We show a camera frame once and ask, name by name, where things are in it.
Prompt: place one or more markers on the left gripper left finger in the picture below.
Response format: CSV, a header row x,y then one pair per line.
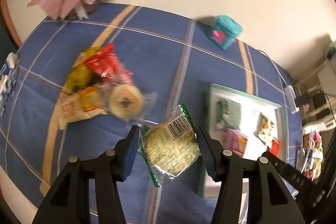
x,y
67,200

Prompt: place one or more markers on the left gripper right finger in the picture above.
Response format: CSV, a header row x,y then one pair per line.
x,y
269,200

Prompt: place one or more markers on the red orange patterned packet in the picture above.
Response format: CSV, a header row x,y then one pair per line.
x,y
275,147

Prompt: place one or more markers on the pink swiss roll packet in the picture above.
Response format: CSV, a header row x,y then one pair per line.
x,y
237,141

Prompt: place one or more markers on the cream persimmon snack packet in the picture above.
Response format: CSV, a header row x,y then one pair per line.
x,y
266,130

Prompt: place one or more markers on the light green wafer packet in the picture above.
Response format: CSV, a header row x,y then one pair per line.
x,y
228,114

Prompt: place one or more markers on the orange swiss roll packet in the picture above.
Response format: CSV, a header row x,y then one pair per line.
x,y
80,106

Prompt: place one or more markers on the clear green cracker packet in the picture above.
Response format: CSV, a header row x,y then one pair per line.
x,y
169,148

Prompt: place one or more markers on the round bun clear wrapper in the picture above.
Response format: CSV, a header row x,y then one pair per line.
x,y
126,102

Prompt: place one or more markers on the yellow cake snack bag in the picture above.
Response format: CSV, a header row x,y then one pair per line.
x,y
80,76

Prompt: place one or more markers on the red snack packet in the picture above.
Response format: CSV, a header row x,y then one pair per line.
x,y
108,67

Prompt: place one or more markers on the colourful toy pile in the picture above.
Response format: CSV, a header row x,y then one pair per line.
x,y
310,156

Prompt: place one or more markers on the teal-rimmed white tray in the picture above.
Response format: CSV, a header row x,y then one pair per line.
x,y
252,106

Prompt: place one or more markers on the black power adapter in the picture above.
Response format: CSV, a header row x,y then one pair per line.
x,y
302,100

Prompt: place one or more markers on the white power strip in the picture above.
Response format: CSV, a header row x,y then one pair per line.
x,y
290,94

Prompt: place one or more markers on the white shelf unit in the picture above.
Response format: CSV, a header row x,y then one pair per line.
x,y
318,86

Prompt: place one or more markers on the blue white crumpled wrapper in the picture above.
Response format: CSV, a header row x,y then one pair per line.
x,y
9,73

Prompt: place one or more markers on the teal toy house box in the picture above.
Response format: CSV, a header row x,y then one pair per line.
x,y
225,31

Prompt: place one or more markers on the blue plaid tablecloth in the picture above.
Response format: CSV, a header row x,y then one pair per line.
x,y
167,54

